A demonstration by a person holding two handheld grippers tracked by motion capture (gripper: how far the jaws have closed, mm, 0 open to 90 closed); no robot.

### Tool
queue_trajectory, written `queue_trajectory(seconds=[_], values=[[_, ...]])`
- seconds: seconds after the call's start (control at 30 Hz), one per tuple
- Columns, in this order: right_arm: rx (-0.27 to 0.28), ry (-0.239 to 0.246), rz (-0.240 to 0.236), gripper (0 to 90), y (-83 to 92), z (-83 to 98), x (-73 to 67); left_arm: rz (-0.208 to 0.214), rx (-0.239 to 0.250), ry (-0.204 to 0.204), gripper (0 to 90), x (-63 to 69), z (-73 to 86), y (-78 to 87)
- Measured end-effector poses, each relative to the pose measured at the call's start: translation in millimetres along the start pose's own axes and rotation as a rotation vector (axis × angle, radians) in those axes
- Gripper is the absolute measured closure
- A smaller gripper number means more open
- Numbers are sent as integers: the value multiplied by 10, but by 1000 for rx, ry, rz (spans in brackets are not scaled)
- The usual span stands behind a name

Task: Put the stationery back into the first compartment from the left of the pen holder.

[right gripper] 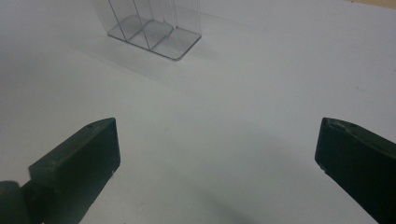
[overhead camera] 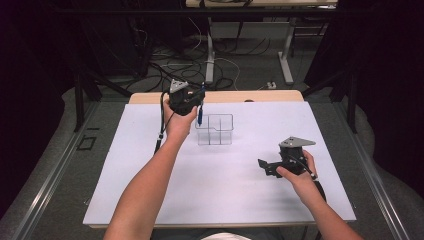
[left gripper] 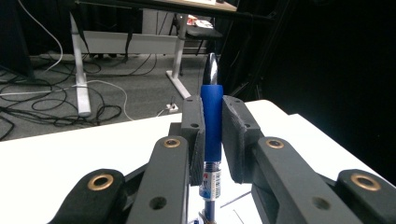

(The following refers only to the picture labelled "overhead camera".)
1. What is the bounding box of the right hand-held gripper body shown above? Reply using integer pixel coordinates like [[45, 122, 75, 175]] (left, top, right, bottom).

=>
[[276, 135, 317, 176]]

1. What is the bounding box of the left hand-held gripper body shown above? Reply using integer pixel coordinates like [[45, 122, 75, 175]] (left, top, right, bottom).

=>
[[167, 78, 201, 117]]

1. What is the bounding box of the blue pen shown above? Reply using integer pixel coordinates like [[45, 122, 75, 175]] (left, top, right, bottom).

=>
[[197, 83, 206, 127]]

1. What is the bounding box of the clear plastic organizer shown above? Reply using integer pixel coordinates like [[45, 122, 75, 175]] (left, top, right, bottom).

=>
[[194, 113, 235, 147]]

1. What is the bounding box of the person's right hand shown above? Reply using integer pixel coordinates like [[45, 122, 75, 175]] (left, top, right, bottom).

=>
[[275, 149, 320, 202]]

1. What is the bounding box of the person's left hand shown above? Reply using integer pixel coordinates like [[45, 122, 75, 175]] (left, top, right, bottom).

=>
[[162, 99, 199, 144]]

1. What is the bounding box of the white desk leg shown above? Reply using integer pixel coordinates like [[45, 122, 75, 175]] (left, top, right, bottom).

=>
[[277, 17, 298, 85], [205, 17, 216, 84]]

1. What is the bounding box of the white table mat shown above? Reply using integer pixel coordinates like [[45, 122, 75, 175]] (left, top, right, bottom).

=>
[[82, 101, 357, 225]]

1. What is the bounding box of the black metal stand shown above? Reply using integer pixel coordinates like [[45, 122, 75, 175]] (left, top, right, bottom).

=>
[[73, 71, 134, 133], [301, 68, 359, 134]]

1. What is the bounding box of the light wooden desk top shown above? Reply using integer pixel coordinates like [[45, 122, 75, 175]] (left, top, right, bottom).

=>
[[185, 0, 338, 9]]

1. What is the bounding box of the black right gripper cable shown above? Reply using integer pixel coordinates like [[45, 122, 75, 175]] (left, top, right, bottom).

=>
[[289, 153, 328, 203]]

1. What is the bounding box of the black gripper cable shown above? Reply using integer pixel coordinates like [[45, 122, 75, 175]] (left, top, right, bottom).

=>
[[153, 89, 175, 156], [289, 153, 328, 203]]

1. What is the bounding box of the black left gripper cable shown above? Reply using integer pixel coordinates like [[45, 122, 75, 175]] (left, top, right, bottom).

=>
[[153, 89, 175, 156]]

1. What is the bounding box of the bundle of black floor cables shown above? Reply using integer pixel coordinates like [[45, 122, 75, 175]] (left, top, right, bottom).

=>
[[124, 36, 271, 93]]

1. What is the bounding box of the white floor cable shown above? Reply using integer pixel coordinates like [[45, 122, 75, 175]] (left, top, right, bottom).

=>
[[186, 16, 242, 92]]

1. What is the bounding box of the aluminium floor rail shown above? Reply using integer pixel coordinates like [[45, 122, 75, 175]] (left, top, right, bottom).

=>
[[13, 101, 101, 240], [333, 101, 413, 240]]

